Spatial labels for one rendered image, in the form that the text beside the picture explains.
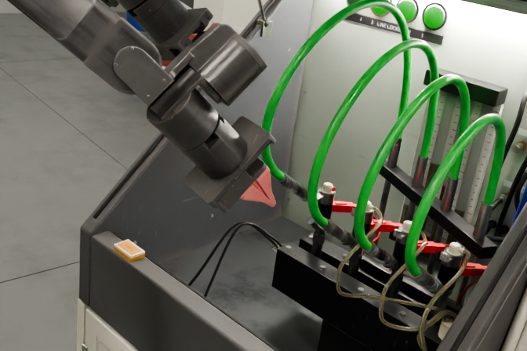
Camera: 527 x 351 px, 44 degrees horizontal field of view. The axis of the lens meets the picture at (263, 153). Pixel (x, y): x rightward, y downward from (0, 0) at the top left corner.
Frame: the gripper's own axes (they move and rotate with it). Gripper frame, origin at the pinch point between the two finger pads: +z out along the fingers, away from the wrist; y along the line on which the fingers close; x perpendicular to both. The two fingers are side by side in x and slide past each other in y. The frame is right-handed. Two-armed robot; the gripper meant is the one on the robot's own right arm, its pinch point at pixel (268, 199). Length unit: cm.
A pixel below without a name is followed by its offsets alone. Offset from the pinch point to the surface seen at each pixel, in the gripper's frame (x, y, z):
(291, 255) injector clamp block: 19.1, -2.6, 30.7
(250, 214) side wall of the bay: 53, -1, 48
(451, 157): -7.7, 19.5, 11.8
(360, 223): -1.4, 6.3, 14.3
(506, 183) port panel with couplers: 6, 33, 47
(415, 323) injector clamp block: -4.2, 2.0, 36.0
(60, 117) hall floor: 353, -30, 138
